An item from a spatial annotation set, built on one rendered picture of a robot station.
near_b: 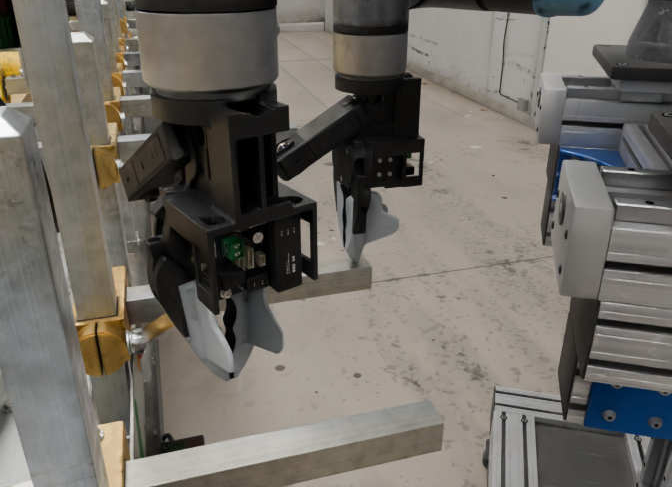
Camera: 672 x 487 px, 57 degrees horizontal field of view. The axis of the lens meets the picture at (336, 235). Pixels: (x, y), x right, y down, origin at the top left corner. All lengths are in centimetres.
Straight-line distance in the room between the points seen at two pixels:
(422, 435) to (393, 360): 150
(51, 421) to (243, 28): 24
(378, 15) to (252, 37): 29
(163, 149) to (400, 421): 29
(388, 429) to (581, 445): 104
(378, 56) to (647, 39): 56
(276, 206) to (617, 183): 42
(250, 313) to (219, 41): 20
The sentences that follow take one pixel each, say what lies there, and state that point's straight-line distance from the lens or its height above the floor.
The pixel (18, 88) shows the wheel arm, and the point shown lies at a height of 94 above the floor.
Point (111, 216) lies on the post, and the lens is 87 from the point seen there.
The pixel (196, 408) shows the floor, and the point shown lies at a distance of 188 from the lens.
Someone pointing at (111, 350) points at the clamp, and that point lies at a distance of 64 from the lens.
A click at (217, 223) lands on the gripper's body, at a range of 35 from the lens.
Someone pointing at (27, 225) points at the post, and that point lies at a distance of 34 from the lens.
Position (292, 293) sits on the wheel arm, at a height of 84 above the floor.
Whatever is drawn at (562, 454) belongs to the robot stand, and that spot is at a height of 21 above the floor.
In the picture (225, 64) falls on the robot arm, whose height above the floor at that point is 114.
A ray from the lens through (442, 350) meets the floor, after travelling 209.
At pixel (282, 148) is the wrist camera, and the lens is 65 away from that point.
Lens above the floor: 120
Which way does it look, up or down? 25 degrees down
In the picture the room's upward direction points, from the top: straight up
